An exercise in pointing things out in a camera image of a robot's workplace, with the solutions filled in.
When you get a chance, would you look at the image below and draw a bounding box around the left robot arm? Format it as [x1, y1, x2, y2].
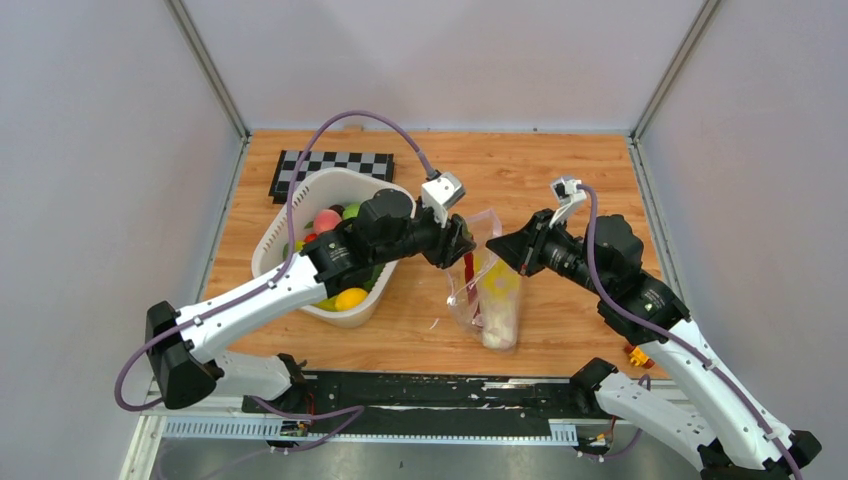
[142, 182, 475, 410]

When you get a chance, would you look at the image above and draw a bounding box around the white slotted cable duct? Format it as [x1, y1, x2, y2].
[162, 417, 579, 446]

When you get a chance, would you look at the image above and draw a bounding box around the white plastic basket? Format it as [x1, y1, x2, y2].
[251, 167, 413, 328]

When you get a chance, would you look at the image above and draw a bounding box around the purple cable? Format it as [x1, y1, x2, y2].
[577, 184, 804, 480]
[113, 109, 439, 413]

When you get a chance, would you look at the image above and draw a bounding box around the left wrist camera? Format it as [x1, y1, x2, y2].
[420, 170, 466, 227]

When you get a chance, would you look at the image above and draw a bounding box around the clear zip top bag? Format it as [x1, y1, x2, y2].
[446, 209, 522, 352]

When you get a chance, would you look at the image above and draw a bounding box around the yellow red toy car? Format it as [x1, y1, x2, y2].
[624, 344, 656, 370]

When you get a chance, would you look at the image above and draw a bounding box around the pink peach toy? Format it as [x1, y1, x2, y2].
[312, 209, 342, 235]

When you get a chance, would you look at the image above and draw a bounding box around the yellow napa cabbage toy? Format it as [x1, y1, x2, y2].
[472, 254, 521, 351]

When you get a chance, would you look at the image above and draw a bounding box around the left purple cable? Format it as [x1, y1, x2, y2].
[113, 109, 439, 413]

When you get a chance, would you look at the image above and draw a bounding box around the green yellow mango toy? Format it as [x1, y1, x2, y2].
[313, 297, 337, 312]

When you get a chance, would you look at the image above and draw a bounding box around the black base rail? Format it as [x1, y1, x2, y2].
[270, 371, 618, 438]

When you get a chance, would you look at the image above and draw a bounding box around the yellow lemon toy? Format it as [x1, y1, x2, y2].
[334, 287, 369, 312]

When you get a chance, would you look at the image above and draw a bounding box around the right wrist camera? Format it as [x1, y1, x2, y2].
[548, 176, 587, 228]

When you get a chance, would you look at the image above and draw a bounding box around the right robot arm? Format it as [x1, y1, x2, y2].
[486, 209, 822, 479]

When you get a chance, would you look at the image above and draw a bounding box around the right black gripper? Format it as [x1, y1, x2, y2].
[486, 209, 608, 297]

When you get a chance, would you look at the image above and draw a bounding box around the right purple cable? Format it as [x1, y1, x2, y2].
[577, 184, 804, 480]

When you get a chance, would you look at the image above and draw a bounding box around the black white checkerboard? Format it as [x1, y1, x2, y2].
[268, 150, 395, 204]

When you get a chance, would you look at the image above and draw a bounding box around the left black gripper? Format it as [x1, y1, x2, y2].
[374, 199, 479, 271]

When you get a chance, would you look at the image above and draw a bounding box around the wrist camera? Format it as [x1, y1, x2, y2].
[548, 176, 587, 228]
[420, 170, 466, 227]

